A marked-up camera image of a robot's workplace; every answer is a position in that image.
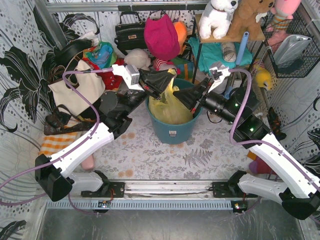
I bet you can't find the yellow trash bag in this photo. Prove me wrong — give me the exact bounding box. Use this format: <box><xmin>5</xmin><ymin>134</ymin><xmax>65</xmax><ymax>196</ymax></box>
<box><xmin>147</xmin><ymin>68</ymin><xmax>193</xmax><ymax>125</ymax></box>

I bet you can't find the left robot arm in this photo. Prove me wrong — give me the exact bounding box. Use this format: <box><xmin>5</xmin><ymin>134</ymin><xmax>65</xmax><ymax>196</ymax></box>
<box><xmin>34</xmin><ymin>64</ymin><xmax>177</xmax><ymax>202</ymax></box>

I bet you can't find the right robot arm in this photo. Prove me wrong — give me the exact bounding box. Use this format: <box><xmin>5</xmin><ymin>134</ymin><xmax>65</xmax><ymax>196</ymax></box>
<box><xmin>173</xmin><ymin>81</ymin><xmax>320</xmax><ymax>220</ymax></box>

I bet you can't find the teal trash bin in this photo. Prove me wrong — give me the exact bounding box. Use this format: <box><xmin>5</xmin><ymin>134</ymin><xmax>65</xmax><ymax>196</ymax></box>
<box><xmin>145</xmin><ymin>78</ymin><xmax>202</xmax><ymax>145</ymax></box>

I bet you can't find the magenta fuzzy bag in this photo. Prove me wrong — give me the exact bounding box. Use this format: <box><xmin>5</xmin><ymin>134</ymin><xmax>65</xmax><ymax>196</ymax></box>
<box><xmin>144</xmin><ymin>14</ymin><xmax>180</xmax><ymax>61</ymax></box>

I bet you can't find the colorful patterned bag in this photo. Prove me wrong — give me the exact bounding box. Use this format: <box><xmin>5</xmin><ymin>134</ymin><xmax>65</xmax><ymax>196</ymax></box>
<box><xmin>82</xmin><ymin>41</ymin><xmax>117</xmax><ymax>69</ymax></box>

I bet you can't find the cream canvas tote bag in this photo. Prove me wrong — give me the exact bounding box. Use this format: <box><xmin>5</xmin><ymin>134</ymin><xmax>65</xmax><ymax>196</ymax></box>
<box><xmin>49</xmin><ymin>73</ymin><xmax>105</xmax><ymax>115</ymax></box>

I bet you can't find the brown patterned bag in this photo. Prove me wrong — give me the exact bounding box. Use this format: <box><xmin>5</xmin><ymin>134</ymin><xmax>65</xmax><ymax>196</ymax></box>
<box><xmin>43</xmin><ymin>104</ymin><xmax>96</xmax><ymax>136</ymax></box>

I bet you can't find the pink pig plush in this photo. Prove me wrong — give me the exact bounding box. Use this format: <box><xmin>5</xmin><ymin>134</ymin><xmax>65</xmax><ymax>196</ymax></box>
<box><xmin>152</xmin><ymin>58</ymin><xmax>181</xmax><ymax>75</ymax></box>

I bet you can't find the teal folded cloth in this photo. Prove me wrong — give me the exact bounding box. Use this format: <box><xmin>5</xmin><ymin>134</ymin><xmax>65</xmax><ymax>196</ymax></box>
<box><xmin>198</xmin><ymin>42</ymin><xmax>253</xmax><ymax>73</ymax></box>

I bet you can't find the white lamb plush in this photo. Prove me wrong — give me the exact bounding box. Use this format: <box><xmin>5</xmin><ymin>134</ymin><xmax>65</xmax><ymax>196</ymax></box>
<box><xmin>124</xmin><ymin>48</ymin><xmax>151</xmax><ymax>71</ymax></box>

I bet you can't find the rainbow striped cloth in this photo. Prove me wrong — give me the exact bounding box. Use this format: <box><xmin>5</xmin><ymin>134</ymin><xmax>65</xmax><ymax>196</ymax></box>
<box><xmin>171</xmin><ymin>57</ymin><xmax>194</xmax><ymax>82</ymax></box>

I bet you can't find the red cloth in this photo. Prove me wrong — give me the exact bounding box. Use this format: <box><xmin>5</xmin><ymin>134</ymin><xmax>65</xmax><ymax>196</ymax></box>
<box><xmin>87</xmin><ymin>58</ymin><xmax>125</xmax><ymax>90</ymax></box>

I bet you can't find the black shelf rack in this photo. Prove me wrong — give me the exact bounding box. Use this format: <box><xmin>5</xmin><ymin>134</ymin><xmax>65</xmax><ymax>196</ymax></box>
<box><xmin>189</xmin><ymin>14</ymin><xmax>265</xmax><ymax>83</ymax></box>

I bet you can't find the yellow duck plush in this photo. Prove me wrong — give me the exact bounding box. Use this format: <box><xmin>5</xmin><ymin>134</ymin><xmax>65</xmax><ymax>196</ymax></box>
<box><xmin>253</xmin><ymin>60</ymin><xmax>272</xmax><ymax>91</ymax></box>

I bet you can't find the black leather handbag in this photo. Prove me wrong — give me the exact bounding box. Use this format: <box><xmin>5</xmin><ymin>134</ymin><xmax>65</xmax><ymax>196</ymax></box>
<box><xmin>114</xmin><ymin>11</ymin><xmax>148</xmax><ymax>56</ymax></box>

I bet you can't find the orange plush toy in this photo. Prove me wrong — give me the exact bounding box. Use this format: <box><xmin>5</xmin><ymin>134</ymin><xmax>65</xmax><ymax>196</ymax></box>
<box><xmin>173</xmin><ymin>21</ymin><xmax>188</xmax><ymax>55</ymax></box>

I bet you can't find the white husky plush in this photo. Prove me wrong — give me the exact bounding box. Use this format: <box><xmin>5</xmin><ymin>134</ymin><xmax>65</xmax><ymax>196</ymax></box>
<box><xmin>199</xmin><ymin>0</ymin><xmax>239</xmax><ymax>40</ymax></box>

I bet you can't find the brown dog plush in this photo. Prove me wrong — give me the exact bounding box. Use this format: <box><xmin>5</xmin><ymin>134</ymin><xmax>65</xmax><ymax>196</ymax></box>
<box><xmin>227</xmin><ymin>0</ymin><xmax>275</xmax><ymax>41</ymax></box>

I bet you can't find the silver pouch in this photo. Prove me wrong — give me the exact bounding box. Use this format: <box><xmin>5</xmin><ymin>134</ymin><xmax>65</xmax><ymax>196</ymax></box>
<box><xmin>273</xmin><ymin>34</ymin><xmax>312</xmax><ymax>65</ymax></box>

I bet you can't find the pink cylinder toy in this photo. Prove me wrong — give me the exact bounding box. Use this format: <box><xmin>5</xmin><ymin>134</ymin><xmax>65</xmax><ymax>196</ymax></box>
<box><xmin>80</xmin><ymin>154</ymin><xmax>95</xmax><ymax>171</ymax></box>

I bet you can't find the purple orange toy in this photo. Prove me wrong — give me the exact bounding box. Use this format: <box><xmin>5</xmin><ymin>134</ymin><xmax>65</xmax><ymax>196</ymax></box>
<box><xmin>247</xmin><ymin>151</ymin><xmax>276</xmax><ymax>175</ymax></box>

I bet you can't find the pink plush toy top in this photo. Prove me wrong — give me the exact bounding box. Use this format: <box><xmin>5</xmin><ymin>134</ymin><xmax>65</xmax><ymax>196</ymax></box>
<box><xmin>270</xmin><ymin>0</ymin><xmax>301</xmax><ymax>30</ymax></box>

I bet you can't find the orange checkered towel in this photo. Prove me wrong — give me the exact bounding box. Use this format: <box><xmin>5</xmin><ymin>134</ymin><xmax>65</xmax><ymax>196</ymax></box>
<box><xmin>38</xmin><ymin>132</ymin><xmax>78</xmax><ymax>157</ymax></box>

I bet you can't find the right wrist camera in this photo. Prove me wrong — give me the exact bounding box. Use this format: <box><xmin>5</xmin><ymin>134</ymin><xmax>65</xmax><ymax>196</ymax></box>
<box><xmin>209</xmin><ymin>65</ymin><xmax>231</xmax><ymax>94</ymax></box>

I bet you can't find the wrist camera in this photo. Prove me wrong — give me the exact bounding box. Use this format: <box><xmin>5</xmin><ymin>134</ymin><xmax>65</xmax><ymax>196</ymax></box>
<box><xmin>111</xmin><ymin>64</ymin><xmax>143</xmax><ymax>90</ymax></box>
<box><xmin>209</xmin><ymin>65</ymin><xmax>231</xmax><ymax>94</ymax></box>

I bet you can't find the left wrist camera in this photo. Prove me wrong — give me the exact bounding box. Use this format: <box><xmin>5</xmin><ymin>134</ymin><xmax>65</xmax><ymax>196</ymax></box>
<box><xmin>111</xmin><ymin>64</ymin><xmax>143</xmax><ymax>90</ymax></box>

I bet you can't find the black wire basket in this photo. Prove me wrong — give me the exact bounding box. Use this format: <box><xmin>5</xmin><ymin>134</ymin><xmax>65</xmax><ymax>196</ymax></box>
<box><xmin>261</xmin><ymin>12</ymin><xmax>320</xmax><ymax>79</ymax></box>

